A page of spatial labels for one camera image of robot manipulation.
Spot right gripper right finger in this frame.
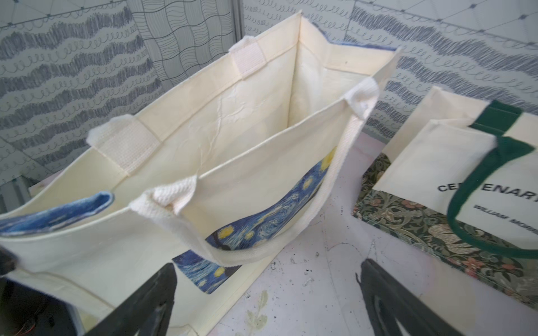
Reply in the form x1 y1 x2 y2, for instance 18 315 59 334
355 259 460 335

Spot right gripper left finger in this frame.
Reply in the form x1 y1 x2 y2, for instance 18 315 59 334
86 263 177 335

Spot starry night canvas tote bag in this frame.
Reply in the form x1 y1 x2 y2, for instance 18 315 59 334
1 13 400 335

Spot green handled floral tote bag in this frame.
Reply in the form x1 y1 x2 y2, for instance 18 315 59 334
353 86 537 309

